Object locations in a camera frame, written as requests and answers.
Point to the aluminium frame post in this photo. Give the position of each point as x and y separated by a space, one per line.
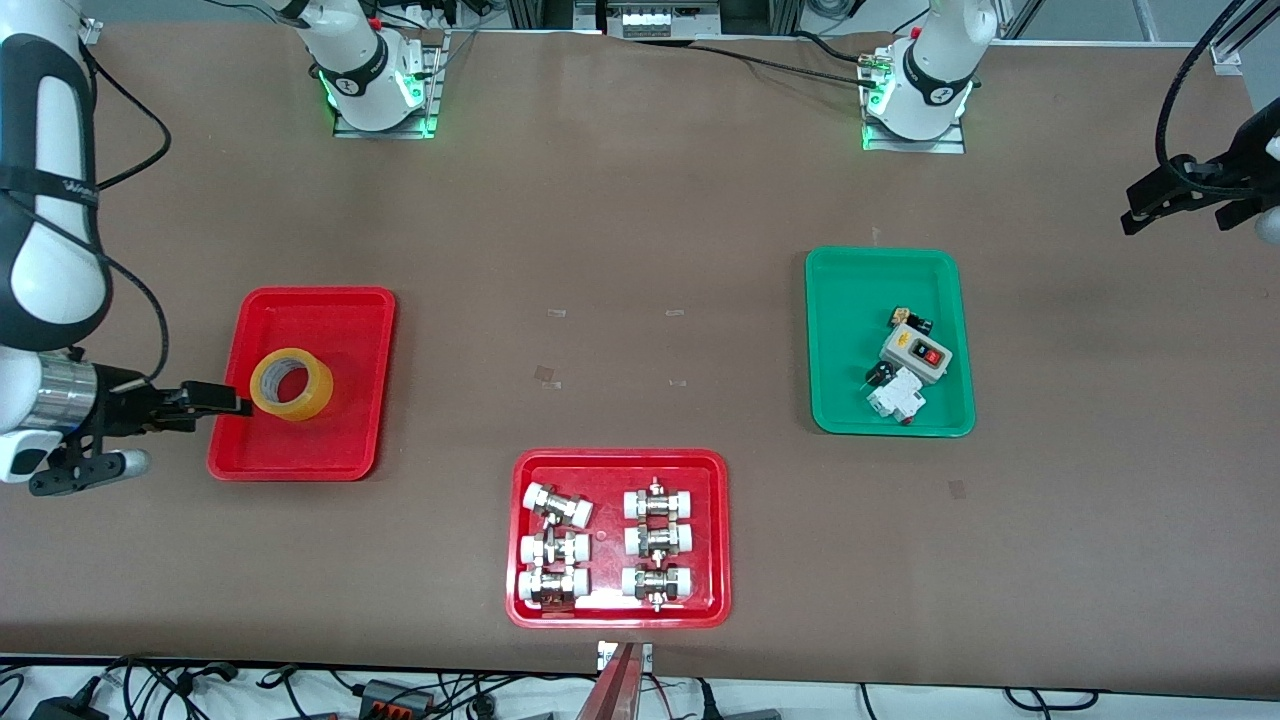
1240 35

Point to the green plastic tray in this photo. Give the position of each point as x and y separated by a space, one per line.
845 380

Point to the black plug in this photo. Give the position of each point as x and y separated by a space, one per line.
70 710

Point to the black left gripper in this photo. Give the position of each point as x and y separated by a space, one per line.
1222 180

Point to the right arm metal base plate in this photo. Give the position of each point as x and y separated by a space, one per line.
432 100

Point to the small white marker plate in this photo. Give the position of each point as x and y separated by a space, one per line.
604 655

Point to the grey on-off switch box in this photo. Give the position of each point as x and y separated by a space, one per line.
905 345

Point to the small tape patch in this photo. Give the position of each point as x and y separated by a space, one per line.
545 375

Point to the white circuit breaker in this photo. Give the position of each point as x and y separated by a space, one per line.
897 400

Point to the white metal pipe fitting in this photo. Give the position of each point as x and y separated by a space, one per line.
657 583
659 540
553 586
659 502
557 505
555 549

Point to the red plastic tray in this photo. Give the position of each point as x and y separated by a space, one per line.
300 450
610 470

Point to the black round buzzer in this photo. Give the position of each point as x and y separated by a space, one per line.
878 375

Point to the white power strip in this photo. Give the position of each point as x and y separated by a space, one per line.
655 20

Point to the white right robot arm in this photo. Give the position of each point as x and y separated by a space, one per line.
55 250

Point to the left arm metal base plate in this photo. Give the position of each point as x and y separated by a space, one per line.
950 145

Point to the yellow packing tape roll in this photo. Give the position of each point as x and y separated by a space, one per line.
315 400

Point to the red stand bar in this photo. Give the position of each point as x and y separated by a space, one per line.
612 695

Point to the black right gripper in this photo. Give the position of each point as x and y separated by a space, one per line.
122 405

